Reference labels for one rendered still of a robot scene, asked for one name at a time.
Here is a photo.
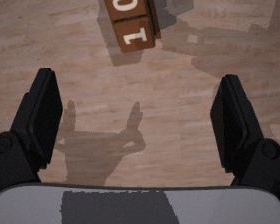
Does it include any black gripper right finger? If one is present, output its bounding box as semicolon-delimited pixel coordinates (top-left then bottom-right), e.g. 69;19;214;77
210;74;280;201

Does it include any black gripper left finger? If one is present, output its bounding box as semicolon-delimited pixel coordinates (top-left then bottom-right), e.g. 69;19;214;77
0;68;63;191

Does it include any brown number cube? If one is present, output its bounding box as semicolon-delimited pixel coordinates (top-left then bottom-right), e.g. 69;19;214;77
113;5;155;53
105;0;148;21

